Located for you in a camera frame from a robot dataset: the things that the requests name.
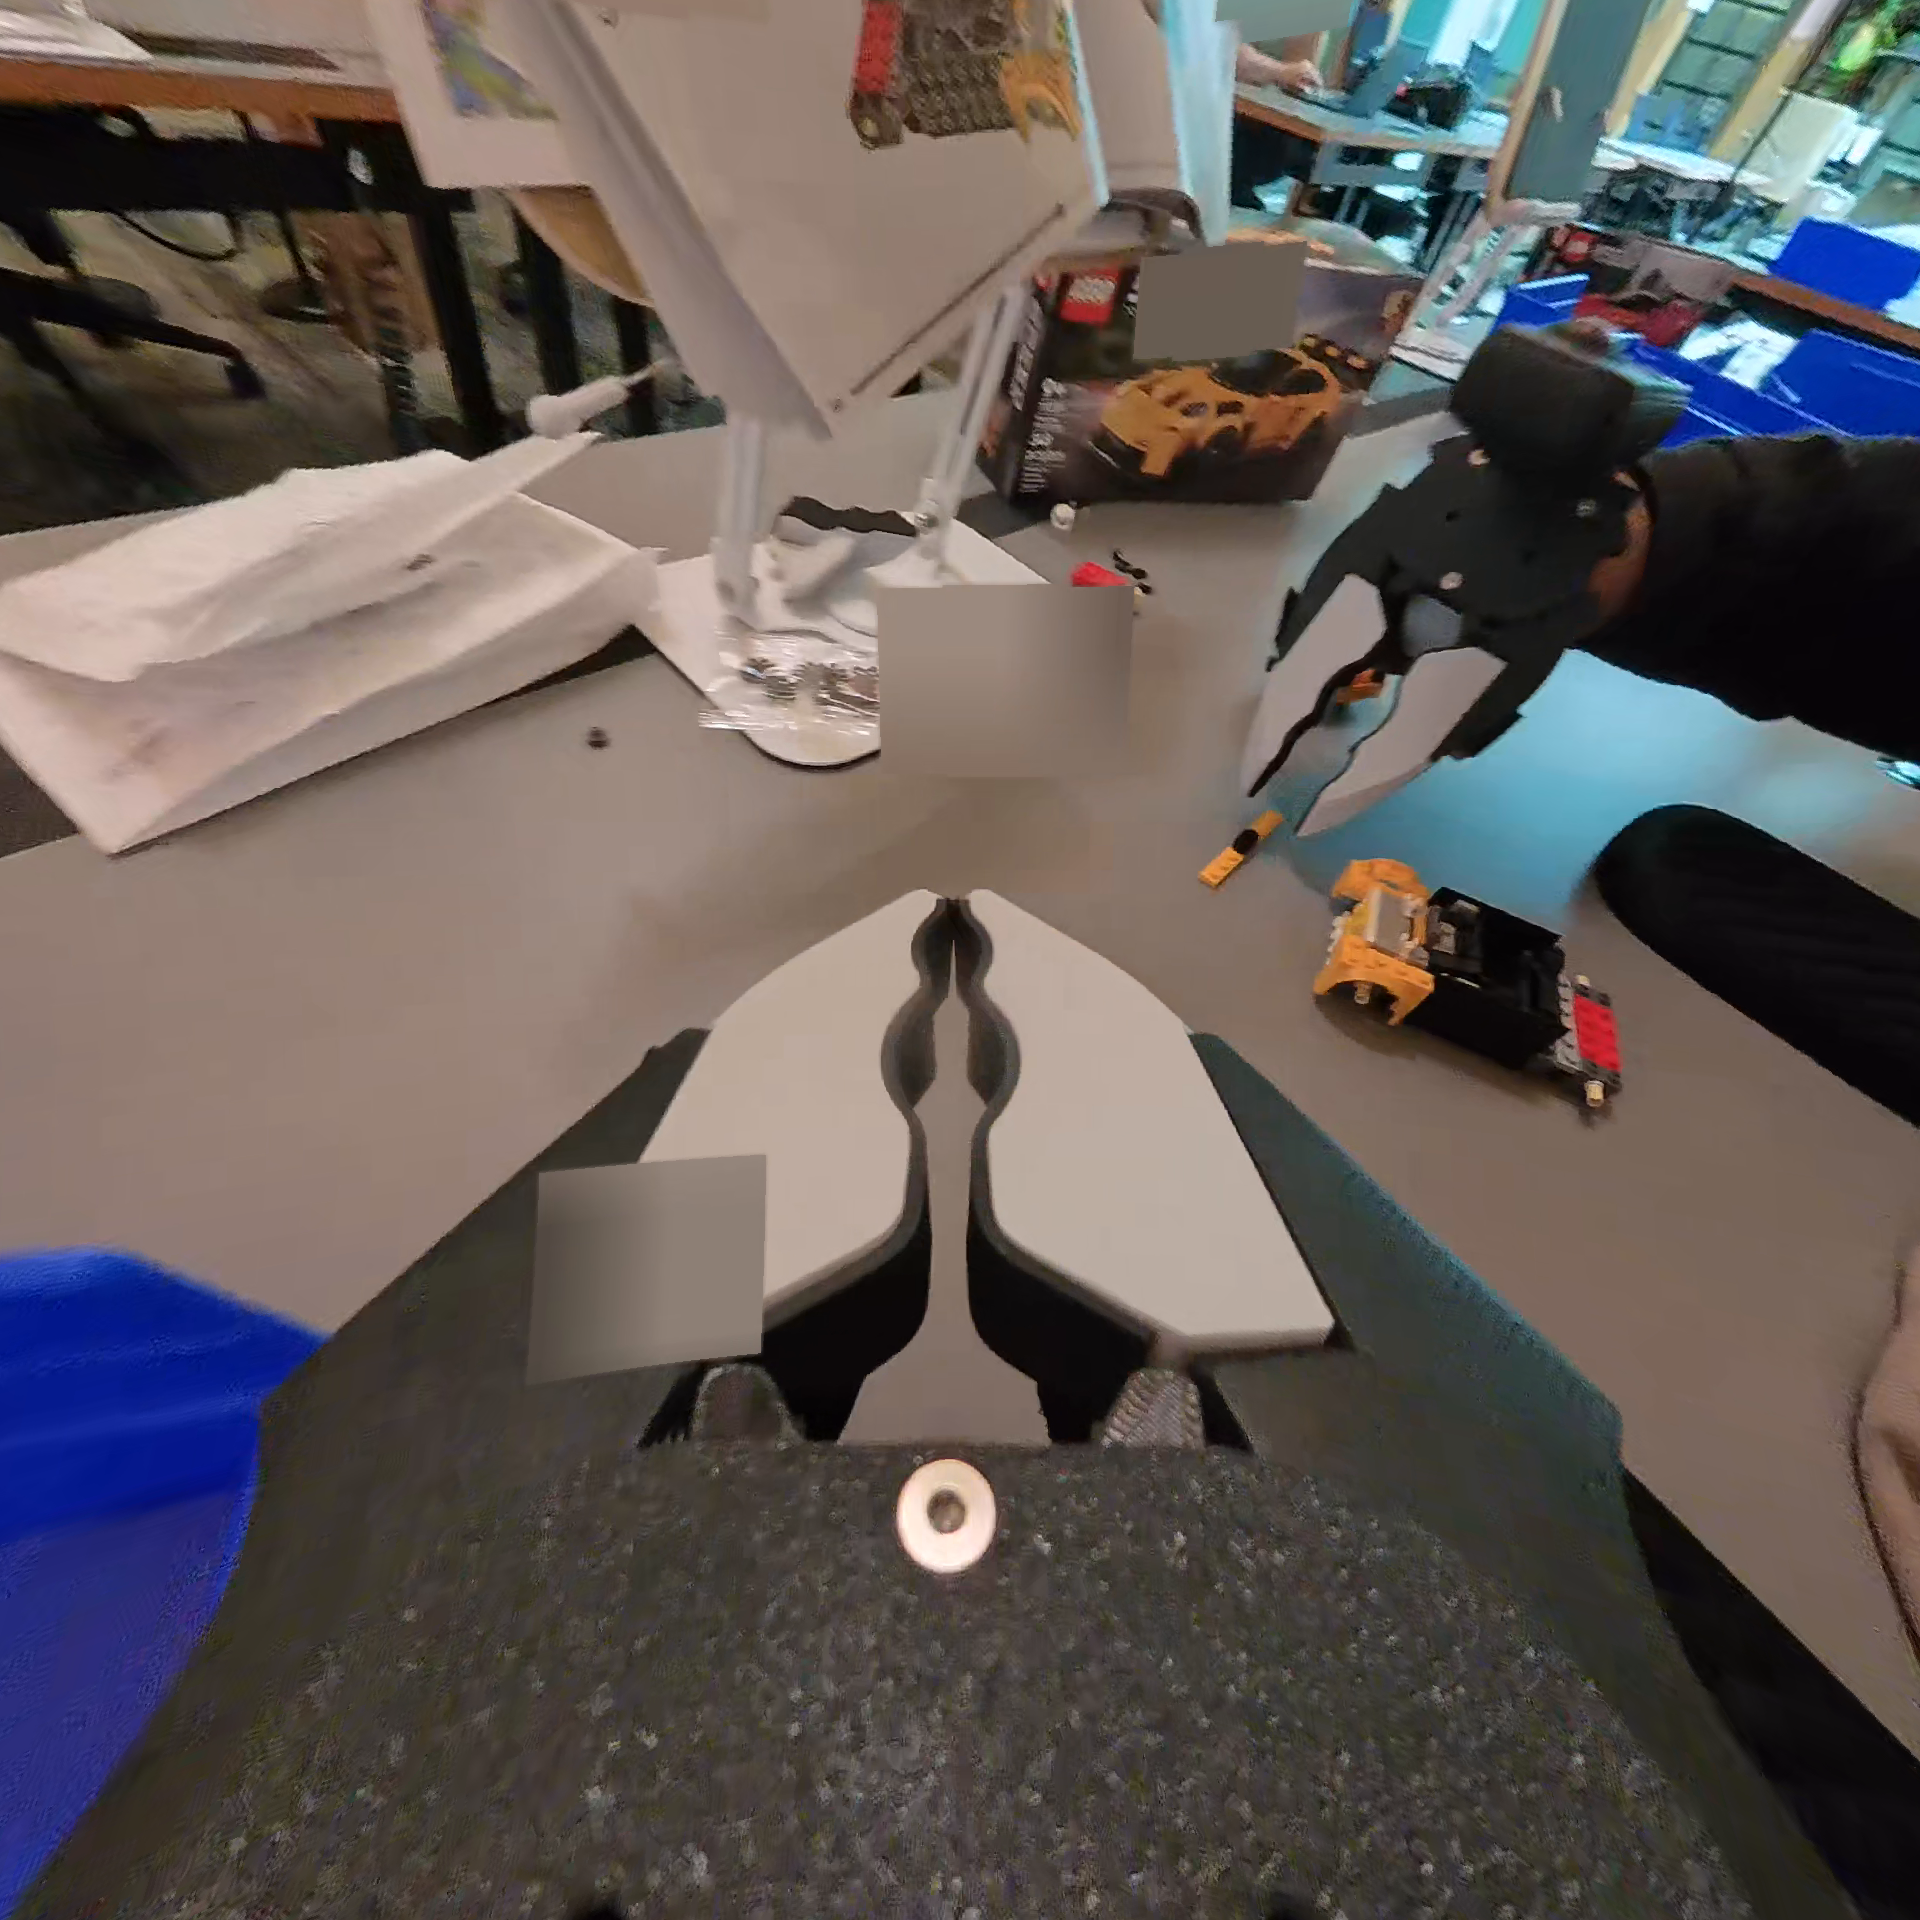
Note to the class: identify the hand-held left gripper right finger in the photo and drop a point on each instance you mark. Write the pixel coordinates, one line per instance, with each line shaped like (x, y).
(1126, 1172)

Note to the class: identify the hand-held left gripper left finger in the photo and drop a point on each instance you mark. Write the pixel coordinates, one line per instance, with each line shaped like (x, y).
(797, 1079)

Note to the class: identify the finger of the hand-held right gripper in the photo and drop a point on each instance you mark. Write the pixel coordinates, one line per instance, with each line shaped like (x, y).
(1411, 735)
(1320, 645)

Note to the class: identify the black orange lego car chassis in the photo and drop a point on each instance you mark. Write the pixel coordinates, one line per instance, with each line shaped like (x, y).
(1485, 983)

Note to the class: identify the person's right forearm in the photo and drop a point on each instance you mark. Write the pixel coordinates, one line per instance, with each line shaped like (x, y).
(1771, 571)

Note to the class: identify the orange lego plate black clip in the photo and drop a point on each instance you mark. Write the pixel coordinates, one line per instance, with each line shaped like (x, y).
(1237, 855)

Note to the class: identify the lego set box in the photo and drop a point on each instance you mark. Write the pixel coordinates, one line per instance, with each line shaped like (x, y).
(1200, 436)

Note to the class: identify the red car lego box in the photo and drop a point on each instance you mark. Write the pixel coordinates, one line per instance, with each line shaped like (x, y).
(1636, 284)

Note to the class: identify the lego instruction booklet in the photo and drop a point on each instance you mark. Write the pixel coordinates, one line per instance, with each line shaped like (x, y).
(750, 195)

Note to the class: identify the person's right hand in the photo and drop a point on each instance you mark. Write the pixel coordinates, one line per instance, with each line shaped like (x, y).
(1628, 563)

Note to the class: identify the blue storage bin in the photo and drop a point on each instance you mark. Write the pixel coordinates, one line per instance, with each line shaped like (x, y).
(1545, 306)
(1845, 254)
(107, 1501)
(1830, 382)

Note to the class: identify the clear bag of small parts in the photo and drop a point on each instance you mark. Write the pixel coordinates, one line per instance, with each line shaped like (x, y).
(797, 676)

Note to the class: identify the grey board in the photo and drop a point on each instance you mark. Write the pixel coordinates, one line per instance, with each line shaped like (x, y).
(1568, 90)

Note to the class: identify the white plastic bag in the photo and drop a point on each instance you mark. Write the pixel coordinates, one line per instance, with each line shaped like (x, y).
(300, 599)

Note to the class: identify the black office chair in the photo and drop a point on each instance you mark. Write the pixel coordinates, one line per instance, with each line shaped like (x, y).
(119, 331)

